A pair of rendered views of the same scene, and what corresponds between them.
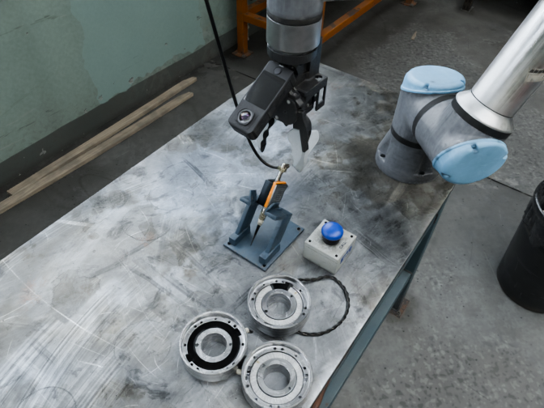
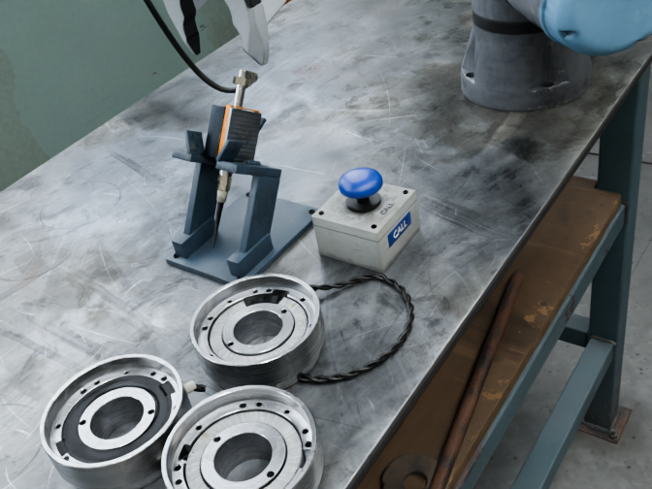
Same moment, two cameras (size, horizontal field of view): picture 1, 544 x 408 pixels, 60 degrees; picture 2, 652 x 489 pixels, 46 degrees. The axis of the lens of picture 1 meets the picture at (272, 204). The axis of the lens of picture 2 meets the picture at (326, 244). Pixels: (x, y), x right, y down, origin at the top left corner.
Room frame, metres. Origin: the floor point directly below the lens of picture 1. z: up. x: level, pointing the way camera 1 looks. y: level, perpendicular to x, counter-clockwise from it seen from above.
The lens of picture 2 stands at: (-0.03, -0.15, 1.24)
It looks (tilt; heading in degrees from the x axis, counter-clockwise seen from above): 37 degrees down; 7
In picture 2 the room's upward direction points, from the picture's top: 12 degrees counter-clockwise
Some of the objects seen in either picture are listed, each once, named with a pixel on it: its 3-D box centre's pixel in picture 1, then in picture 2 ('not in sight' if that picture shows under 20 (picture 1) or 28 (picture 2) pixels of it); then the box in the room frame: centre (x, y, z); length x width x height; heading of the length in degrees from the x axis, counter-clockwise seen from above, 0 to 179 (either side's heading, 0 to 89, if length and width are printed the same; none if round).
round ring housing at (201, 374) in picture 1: (214, 346); (120, 424); (0.34, 0.08, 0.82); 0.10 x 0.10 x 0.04
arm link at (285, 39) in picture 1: (291, 29); not in sight; (0.62, -0.02, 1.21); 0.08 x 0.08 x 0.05
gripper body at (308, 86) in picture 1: (292, 78); not in sight; (0.62, -0.02, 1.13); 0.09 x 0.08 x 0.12; 144
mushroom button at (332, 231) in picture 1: (331, 236); (363, 198); (0.55, -0.11, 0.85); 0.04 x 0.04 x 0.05
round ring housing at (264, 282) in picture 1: (278, 306); (260, 335); (0.42, -0.02, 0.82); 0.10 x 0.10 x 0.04
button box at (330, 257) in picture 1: (331, 244); (370, 217); (0.55, -0.11, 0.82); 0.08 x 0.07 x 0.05; 146
